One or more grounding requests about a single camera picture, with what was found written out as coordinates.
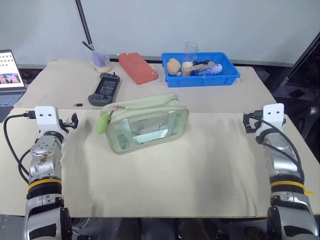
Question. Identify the blue plastic bottle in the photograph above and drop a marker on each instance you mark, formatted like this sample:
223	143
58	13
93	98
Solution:
210	70

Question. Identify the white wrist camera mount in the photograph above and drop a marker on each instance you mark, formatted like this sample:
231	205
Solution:
45	120
273	117

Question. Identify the open laptop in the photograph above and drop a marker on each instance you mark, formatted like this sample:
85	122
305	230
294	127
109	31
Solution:
10	77

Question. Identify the red fabric case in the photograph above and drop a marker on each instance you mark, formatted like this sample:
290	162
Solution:
136	67

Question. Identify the large beige table cloth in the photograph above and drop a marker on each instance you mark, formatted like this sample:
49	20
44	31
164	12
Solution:
160	180

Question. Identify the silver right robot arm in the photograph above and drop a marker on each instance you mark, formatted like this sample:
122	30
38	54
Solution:
281	160

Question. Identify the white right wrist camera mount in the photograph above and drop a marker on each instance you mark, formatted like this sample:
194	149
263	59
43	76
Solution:
273	117

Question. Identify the clear cup with purple filling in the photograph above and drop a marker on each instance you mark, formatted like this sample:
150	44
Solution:
101	60

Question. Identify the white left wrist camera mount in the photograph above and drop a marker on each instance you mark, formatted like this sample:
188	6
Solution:
45	120

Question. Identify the small black adapter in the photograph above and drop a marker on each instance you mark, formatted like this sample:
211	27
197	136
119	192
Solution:
79	104

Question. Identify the dark metal stand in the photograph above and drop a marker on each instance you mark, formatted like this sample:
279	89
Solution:
297	72

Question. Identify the tan table mat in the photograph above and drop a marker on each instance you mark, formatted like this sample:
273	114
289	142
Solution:
225	97

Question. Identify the grey handheld game console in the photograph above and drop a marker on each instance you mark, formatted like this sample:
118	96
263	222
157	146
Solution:
105	88

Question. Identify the black pole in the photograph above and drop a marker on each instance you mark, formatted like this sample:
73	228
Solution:
83	22

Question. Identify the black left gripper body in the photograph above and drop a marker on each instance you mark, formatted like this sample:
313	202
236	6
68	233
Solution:
64	125

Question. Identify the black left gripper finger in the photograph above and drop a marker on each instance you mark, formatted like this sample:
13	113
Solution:
74	125
74	117

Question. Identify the light wooden block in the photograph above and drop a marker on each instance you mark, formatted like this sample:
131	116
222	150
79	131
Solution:
187	70

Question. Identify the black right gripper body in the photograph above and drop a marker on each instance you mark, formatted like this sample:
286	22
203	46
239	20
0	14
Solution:
256	123

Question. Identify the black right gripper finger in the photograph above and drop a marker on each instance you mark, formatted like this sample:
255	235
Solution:
249	116
248	128

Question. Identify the green transparent zipper pouch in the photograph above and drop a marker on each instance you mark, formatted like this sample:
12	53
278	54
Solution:
147	125

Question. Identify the clear glass tumbler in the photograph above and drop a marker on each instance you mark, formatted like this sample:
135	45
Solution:
191	51

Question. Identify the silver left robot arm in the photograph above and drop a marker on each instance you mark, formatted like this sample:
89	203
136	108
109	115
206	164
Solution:
43	160

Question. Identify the blue plastic bin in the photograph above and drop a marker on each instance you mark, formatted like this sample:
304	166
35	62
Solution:
200	81

